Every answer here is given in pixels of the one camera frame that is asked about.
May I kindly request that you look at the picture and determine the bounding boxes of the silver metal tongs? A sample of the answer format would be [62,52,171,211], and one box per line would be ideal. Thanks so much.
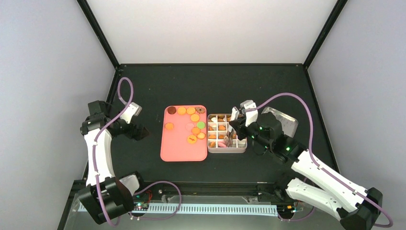
[224,106,239,148]

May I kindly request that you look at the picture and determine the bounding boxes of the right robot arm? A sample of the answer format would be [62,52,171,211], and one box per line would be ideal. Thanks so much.
[229,111,383,230]

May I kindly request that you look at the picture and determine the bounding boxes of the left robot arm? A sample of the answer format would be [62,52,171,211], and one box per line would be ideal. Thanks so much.
[79,101,149,224]

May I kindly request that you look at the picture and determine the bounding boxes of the pink cookie in tin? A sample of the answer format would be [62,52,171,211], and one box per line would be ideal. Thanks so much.
[217,141,227,148]

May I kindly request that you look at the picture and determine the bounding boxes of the metal tin with white dividers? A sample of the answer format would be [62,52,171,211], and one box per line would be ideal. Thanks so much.
[207,114,248,153]

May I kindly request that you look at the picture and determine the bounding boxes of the spiky flower cookie left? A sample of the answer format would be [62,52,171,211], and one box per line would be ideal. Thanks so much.
[165,123,174,130]

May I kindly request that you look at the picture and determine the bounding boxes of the pale oval cookie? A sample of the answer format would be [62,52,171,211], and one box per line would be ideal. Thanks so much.
[197,132,206,139]

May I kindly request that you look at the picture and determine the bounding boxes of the dark chocolate round cookie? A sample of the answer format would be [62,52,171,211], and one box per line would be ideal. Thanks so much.
[167,106,177,115]

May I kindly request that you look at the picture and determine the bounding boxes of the green round cookie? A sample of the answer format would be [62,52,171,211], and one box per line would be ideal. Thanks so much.
[196,121,206,129]

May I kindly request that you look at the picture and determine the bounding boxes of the silver tin lid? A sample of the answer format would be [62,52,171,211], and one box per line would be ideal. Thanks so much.
[261,107,299,138]

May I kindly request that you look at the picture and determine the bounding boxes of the flower cookie with dark centre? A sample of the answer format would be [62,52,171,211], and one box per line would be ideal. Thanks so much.
[195,106,205,114]

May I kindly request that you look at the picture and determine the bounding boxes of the pale flower cookie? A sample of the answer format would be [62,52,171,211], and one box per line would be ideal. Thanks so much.
[192,127,201,136]

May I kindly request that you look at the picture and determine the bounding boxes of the pink plastic tray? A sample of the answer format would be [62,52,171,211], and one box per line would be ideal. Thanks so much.
[160,105,207,162]

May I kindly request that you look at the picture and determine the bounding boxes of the round orange cookie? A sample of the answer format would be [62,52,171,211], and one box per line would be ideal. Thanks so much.
[177,107,187,115]
[186,107,196,115]

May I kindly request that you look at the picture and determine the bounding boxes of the round cookie with red mark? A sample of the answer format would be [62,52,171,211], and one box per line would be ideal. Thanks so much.
[187,135,198,144]

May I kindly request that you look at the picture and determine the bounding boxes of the pink round sandwich cookie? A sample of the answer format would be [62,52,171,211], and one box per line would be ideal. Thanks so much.
[185,123,195,131]

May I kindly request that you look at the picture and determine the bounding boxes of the round orange cookie top right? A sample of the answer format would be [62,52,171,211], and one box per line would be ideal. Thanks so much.
[186,107,196,115]

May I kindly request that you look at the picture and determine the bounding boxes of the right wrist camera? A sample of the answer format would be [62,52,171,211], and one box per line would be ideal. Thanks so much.
[240,100,258,127]

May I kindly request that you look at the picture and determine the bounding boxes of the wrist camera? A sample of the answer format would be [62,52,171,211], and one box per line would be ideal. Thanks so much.
[240,100,258,127]
[120,102,142,124]

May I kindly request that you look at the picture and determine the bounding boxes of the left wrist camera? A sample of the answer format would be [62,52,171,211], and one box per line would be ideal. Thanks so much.
[120,102,142,124]

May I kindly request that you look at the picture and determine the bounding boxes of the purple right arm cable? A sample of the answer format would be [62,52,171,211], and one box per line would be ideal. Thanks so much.
[253,92,394,228]

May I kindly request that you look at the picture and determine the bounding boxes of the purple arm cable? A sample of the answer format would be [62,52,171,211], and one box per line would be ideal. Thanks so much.
[253,92,394,228]
[92,77,135,228]

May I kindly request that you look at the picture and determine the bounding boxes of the black front rail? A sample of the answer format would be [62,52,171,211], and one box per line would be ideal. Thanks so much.
[135,182,286,196]

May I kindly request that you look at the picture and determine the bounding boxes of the white slotted cable duct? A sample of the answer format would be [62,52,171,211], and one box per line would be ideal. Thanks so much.
[78,202,280,218]

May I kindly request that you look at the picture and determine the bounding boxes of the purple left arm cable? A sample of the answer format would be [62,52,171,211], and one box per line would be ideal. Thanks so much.
[92,77,135,228]

